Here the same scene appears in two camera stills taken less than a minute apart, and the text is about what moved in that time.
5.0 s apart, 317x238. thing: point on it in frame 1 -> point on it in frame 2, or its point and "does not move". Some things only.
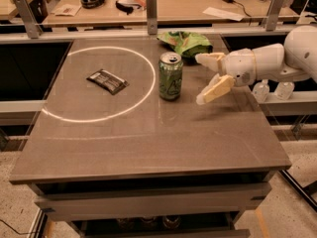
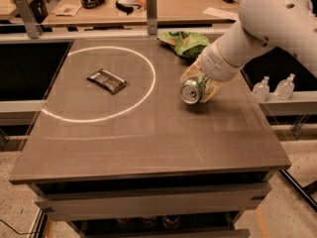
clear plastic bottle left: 261,90 does not move
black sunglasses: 127,8 does not move
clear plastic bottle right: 284,90 does not move
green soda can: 170,75 -> 191,90
